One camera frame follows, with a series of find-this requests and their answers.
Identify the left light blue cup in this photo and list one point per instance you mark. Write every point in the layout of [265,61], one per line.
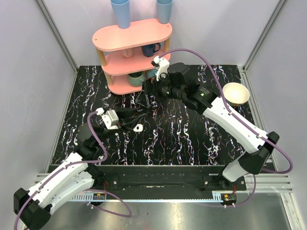
[121,9]

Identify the pink mug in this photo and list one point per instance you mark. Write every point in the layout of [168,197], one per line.
[127,53]

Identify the green ceramic mug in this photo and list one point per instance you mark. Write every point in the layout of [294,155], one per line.
[136,79]

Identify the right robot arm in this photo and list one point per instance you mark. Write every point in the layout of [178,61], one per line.
[169,83]

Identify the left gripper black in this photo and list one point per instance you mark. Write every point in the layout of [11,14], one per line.
[123,117]

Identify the light blue cup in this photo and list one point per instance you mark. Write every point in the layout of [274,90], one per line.
[121,9]
[164,9]

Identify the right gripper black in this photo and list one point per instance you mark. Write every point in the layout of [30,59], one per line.
[151,86]

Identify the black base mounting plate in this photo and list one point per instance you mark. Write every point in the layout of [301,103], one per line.
[167,183]

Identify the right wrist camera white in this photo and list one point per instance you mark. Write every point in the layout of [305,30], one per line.
[161,65]

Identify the light blue butterfly mug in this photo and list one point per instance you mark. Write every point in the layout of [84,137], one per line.
[151,73]

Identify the cream bowl green outside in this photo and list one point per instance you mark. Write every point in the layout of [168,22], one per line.
[236,94]

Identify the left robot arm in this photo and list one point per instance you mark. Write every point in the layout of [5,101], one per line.
[79,172]

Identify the white earbud charging case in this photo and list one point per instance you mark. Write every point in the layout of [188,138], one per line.
[138,128]

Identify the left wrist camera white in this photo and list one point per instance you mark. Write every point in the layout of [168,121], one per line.
[109,117]

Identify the right light blue cup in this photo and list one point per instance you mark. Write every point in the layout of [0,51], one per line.
[164,9]

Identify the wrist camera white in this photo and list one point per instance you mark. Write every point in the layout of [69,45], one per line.
[161,65]
[109,117]

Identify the pink three-tier shelf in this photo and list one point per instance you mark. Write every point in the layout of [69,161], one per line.
[109,42]

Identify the dark blue mug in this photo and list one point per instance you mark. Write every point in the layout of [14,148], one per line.
[151,49]

